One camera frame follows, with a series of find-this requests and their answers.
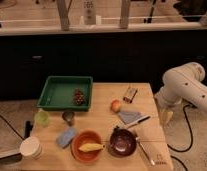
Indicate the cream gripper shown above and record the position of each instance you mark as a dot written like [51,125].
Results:
[165,115]

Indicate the red yellow apple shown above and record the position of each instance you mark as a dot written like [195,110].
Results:
[115,106]

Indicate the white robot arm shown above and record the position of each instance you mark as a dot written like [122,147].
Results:
[181,83]

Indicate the small metal cup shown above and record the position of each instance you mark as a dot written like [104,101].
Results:
[69,117]

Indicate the light green plastic cup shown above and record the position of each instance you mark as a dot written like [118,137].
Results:
[42,118]

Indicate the metal spoon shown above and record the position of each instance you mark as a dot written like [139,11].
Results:
[151,161]

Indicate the grey blue cloth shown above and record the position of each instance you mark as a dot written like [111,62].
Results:
[128,117]

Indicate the small brown box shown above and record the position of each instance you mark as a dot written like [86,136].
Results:
[130,94]

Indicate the dark purple bowl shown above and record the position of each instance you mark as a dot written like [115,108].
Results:
[122,143]

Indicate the yellow corn cob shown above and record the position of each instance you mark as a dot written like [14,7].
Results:
[87,147]

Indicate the orange bowl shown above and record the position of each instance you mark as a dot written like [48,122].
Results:
[81,138]

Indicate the dark red grape bunch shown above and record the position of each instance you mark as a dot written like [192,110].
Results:
[79,97]

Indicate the green plastic tray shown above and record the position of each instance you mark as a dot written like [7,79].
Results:
[59,93]

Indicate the blue sponge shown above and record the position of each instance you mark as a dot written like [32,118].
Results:
[66,137]

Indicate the black clamp on table edge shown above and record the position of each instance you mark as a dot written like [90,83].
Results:
[28,128]

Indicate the black handled knife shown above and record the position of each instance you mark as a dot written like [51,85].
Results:
[137,121]

